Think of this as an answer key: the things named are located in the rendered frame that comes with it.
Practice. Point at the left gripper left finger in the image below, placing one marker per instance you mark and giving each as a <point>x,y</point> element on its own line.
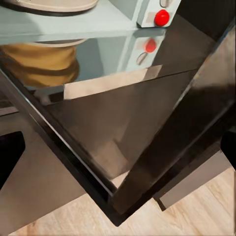
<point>12,147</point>

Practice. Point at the fridge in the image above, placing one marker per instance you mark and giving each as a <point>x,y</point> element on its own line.
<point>208,165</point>

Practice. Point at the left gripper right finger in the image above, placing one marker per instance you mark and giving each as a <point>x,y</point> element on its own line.
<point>228,146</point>

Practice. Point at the microwave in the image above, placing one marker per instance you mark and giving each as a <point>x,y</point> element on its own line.
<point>126,93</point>

